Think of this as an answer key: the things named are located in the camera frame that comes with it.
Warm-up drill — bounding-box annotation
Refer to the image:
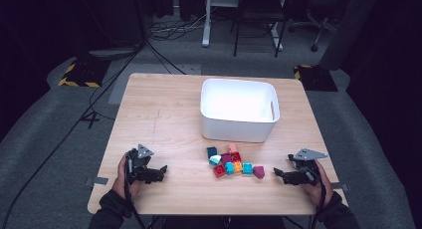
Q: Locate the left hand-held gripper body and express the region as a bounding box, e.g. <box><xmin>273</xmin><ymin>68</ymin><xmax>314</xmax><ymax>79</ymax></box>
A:
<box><xmin>125</xmin><ymin>143</ymin><xmax>157</xmax><ymax>185</ymax></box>

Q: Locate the grey flat stand foot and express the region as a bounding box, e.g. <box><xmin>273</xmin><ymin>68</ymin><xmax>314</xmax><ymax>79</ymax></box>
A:
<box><xmin>88</xmin><ymin>47</ymin><xmax>142</xmax><ymax>61</ymax></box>

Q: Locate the white plastic bin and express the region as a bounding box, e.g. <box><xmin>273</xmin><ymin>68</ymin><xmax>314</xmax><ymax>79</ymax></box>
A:
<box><xmin>199</xmin><ymin>78</ymin><xmax>281</xmax><ymax>143</ymax></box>

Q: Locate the magenta sloped toy block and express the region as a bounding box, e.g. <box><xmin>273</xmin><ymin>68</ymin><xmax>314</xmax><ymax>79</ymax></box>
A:
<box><xmin>252</xmin><ymin>165</ymin><xmax>266</xmax><ymax>180</ymax></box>

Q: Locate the light blue toy block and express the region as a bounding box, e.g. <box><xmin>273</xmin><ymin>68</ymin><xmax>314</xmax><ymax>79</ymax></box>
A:
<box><xmin>208</xmin><ymin>154</ymin><xmax>223</xmax><ymax>167</ymax></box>

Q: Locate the black yellow striped base plate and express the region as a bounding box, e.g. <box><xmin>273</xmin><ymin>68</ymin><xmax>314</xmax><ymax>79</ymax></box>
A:
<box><xmin>58</xmin><ymin>58</ymin><xmax>110</xmax><ymax>89</ymax></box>
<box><xmin>293</xmin><ymin>64</ymin><xmax>338</xmax><ymax>93</ymax></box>

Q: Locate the white desk frame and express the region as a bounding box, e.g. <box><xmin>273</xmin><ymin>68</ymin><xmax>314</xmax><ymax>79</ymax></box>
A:
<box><xmin>201</xmin><ymin>0</ymin><xmax>288</xmax><ymax>53</ymax></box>

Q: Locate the person's left hand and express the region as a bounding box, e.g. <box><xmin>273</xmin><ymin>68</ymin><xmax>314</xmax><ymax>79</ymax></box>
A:
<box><xmin>110</xmin><ymin>153</ymin><xmax>143</xmax><ymax>200</ymax></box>

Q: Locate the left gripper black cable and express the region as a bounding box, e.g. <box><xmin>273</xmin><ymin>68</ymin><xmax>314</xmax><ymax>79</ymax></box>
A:
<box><xmin>123</xmin><ymin>153</ymin><xmax>147</xmax><ymax>229</ymax></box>

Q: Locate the grey curtain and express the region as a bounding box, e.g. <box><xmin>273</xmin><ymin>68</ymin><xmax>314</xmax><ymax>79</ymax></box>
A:
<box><xmin>317</xmin><ymin>0</ymin><xmax>381</xmax><ymax>71</ymax></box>

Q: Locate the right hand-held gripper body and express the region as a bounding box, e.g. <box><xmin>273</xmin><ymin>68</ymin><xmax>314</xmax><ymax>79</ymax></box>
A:
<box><xmin>288</xmin><ymin>147</ymin><xmax>329</xmax><ymax>185</ymax></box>

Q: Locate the bundle of floor cables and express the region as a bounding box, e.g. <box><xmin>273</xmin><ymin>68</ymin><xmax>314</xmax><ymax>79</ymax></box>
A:
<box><xmin>148</xmin><ymin>9</ymin><xmax>208</xmax><ymax>42</ymax></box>

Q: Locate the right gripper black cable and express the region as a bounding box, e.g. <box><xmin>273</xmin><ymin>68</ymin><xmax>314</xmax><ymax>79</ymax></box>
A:
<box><xmin>307</xmin><ymin>168</ymin><xmax>327</xmax><ymax>229</ymax></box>

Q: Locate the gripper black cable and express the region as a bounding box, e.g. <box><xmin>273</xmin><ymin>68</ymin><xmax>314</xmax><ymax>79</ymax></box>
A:
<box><xmin>307</xmin><ymin>168</ymin><xmax>327</xmax><ymax>229</ymax></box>
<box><xmin>123</xmin><ymin>153</ymin><xmax>147</xmax><ymax>229</ymax></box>

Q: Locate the long black floor cable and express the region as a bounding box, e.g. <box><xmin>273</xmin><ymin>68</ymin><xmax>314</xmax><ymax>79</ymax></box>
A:
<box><xmin>0</xmin><ymin>39</ymin><xmax>187</xmax><ymax>223</ymax></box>

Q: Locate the black metal chair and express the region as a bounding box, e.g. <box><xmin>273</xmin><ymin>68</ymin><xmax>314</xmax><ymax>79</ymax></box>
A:
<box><xmin>230</xmin><ymin>0</ymin><xmax>290</xmax><ymax>59</ymax></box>

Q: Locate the grey tape piece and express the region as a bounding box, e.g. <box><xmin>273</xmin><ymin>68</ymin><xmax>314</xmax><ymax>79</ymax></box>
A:
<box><xmin>85</xmin><ymin>176</ymin><xmax>109</xmax><ymax>186</ymax></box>
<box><xmin>331</xmin><ymin>181</ymin><xmax>350</xmax><ymax>192</ymax></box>

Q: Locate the person's right hand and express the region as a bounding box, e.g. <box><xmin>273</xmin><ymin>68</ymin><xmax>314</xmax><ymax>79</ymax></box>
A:
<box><xmin>300</xmin><ymin>160</ymin><xmax>334</xmax><ymax>207</ymax></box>

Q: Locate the office chair wheeled base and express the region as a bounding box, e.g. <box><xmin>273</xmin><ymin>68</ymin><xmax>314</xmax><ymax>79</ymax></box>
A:
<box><xmin>288</xmin><ymin>8</ymin><xmax>336</xmax><ymax>53</ymax></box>

